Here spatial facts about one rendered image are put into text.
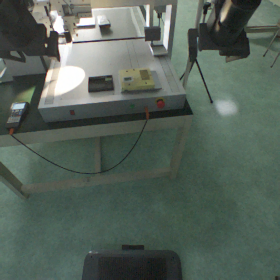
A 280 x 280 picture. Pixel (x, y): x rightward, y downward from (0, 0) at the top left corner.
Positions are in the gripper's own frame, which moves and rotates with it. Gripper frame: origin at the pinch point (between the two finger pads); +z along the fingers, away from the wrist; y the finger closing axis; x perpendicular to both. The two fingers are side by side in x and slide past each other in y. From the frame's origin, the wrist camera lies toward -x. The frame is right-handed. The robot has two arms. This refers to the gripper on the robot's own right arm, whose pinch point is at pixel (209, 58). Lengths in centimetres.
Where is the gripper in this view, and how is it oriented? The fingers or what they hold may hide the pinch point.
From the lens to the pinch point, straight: 59.9
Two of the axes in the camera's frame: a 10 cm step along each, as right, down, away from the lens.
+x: -0.1, 9.9, -1.6
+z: 0.1, 1.6, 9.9
